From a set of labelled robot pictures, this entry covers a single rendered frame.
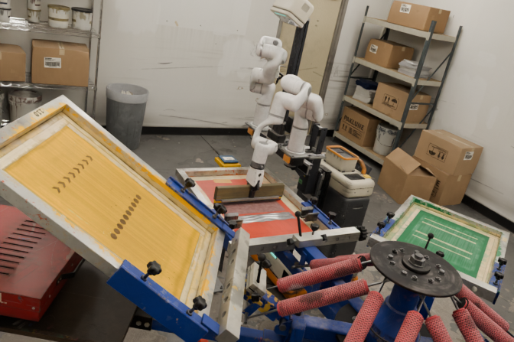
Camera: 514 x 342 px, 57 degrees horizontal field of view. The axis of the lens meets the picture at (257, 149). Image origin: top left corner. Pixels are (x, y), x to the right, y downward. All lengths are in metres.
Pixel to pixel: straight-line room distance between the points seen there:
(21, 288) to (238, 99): 5.00
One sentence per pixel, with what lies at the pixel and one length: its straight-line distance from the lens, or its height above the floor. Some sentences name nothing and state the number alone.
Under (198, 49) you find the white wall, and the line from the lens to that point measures 5.88.
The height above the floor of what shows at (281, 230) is 0.95.
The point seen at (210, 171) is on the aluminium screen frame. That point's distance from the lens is 2.74.
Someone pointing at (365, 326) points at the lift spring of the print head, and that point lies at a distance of 1.50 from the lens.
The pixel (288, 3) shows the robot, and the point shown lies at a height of 1.97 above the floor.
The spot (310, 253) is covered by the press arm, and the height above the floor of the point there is 1.04.
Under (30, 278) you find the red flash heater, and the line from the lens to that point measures 1.63.
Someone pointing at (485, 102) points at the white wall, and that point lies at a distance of 6.10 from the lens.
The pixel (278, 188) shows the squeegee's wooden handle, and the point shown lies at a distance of 2.58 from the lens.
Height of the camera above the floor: 2.09
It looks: 20 degrees down
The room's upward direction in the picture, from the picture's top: 12 degrees clockwise
